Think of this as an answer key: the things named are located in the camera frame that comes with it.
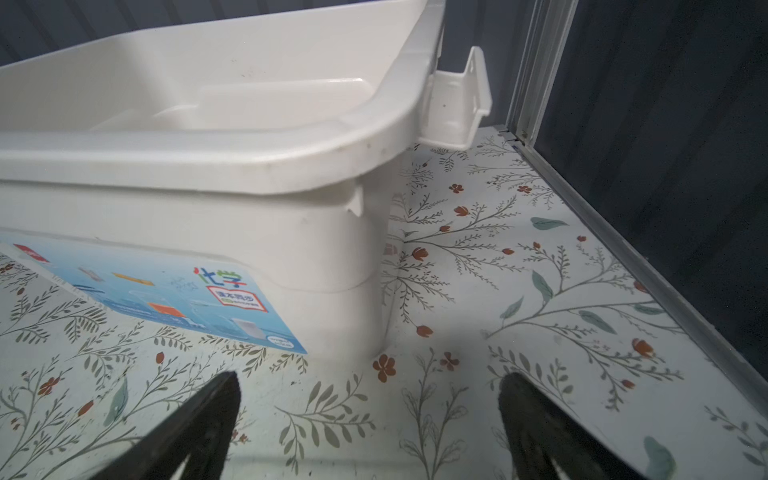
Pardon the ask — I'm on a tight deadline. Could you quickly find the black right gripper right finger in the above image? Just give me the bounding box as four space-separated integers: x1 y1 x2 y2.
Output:
498 372 643 479

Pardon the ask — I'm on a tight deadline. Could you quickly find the white plastic storage bin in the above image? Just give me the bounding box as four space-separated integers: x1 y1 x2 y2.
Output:
1 1 492 361

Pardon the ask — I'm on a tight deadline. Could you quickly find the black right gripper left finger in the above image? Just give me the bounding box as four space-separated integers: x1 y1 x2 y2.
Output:
93 371 241 479

